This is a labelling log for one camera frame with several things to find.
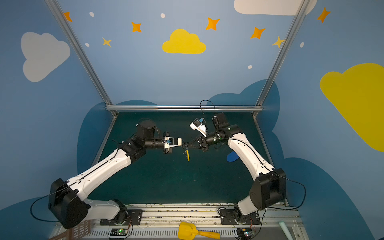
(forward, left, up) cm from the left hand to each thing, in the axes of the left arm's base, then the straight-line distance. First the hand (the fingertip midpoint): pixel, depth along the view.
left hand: (184, 140), depth 71 cm
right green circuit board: (-34, -30, -29) cm, 54 cm away
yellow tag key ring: (-4, -1, -5) cm, 6 cm away
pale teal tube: (-33, -49, -27) cm, 65 cm away
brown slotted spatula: (-34, +49, -28) cm, 67 cm away
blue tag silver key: (-3, -1, -2) cm, 4 cm away
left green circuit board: (-35, +31, -29) cm, 55 cm away
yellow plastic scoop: (-34, -2, -27) cm, 44 cm away
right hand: (-1, -3, -3) cm, 4 cm away
